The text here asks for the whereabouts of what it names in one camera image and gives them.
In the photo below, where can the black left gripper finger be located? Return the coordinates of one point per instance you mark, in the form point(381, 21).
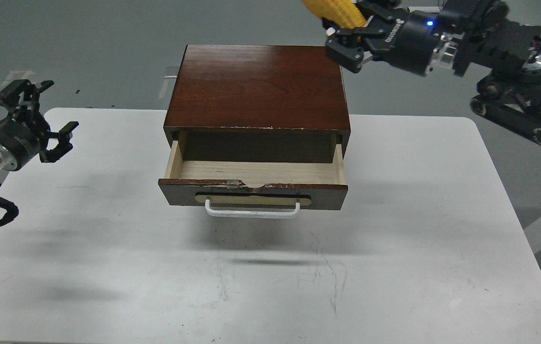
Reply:
point(63, 146)
point(21, 98)

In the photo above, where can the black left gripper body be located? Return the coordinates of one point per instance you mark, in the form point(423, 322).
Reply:
point(18, 145)

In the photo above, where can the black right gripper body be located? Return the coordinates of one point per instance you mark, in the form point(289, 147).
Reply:
point(410, 43)

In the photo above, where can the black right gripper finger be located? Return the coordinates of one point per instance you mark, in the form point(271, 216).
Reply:
point(386, 11)
point(347, 47)

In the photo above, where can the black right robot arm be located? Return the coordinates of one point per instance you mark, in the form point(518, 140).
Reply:
point(462, 33)

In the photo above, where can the wooden drawer with white handle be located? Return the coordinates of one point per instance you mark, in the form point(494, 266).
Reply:
point(224, 186)

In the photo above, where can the dark red wooden cabinet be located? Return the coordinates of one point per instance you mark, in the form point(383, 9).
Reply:
point(258, 87)

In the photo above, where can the yellow corn cob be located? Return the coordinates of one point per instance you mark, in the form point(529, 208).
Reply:
point(344, 13)

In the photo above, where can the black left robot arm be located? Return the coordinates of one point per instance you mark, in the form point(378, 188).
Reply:
point(9, 210)

